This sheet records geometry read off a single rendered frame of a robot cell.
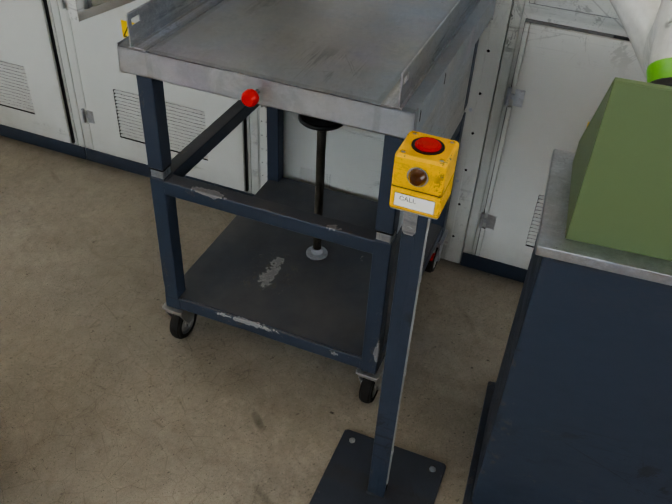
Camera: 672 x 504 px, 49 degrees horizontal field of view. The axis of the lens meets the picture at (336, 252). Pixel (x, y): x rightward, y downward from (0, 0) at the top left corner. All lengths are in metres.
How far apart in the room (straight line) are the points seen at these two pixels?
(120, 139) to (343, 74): 1.36
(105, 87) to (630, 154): 1.84
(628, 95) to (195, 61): 0.79
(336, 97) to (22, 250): 1.37
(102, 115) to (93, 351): 0.92
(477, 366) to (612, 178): 0.97
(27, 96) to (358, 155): 1.24
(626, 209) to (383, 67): 0.55
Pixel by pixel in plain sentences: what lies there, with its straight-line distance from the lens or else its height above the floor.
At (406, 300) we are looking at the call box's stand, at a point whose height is 0.60.
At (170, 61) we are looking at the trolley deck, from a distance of 1.50.
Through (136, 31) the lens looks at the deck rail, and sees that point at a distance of 1.55.
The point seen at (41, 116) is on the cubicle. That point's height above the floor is 0.15.
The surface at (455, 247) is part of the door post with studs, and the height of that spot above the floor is 0.06.
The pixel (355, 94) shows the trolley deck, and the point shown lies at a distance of 1.36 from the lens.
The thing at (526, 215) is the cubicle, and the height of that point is 0.25.
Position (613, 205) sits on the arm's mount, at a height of 0.83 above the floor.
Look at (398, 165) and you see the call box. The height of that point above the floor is 0.88.
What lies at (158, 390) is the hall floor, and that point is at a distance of 1.93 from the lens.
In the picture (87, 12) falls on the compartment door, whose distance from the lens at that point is 1.71.
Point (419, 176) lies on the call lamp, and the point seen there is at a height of 0.88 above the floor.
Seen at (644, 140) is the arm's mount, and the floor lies 0.95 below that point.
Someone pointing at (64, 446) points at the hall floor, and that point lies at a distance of 1.88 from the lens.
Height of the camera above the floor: 1.45
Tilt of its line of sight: 39 degrees down
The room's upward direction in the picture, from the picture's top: 4 degrees clockwise
